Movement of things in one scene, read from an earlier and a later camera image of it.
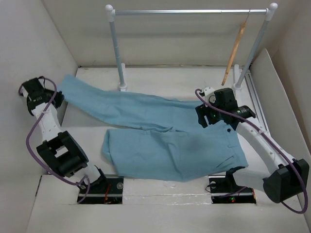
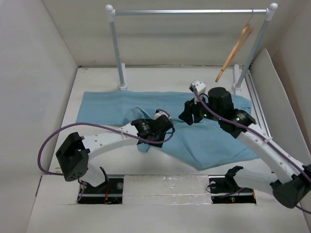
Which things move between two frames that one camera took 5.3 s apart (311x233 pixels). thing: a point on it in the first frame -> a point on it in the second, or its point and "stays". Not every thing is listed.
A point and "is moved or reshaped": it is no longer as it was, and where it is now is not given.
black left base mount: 108,190 stays
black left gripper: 60,98 -> 156,144
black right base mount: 224,190 stays
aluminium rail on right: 256,104 stays
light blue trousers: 178,144 is moved or reshaped
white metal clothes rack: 239,73 stays
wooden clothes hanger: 235,50 is moved or reshaped
